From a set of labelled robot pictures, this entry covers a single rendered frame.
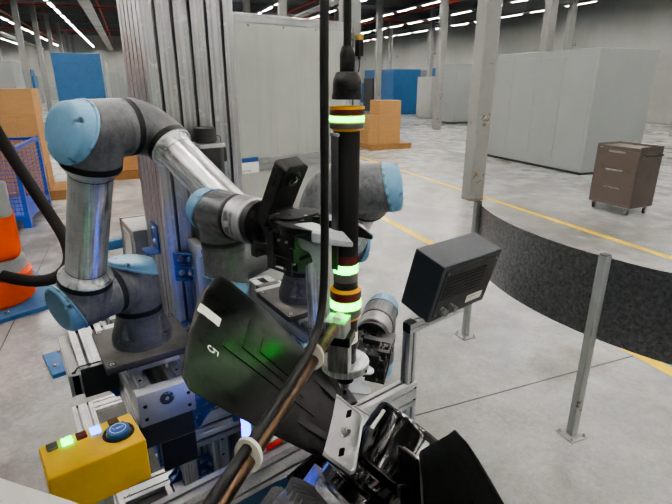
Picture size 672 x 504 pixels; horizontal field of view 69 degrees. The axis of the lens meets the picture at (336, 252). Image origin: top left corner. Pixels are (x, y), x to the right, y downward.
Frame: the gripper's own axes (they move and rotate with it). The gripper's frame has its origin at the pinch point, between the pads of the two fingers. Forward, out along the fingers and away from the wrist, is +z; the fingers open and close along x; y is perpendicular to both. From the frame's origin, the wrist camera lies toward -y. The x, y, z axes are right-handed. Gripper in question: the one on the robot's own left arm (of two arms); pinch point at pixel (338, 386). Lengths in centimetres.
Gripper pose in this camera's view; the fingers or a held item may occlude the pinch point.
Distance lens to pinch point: 90.1
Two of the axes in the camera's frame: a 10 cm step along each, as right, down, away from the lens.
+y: 9.6, 1.8, -2.1
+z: -2.6, 3.2, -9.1
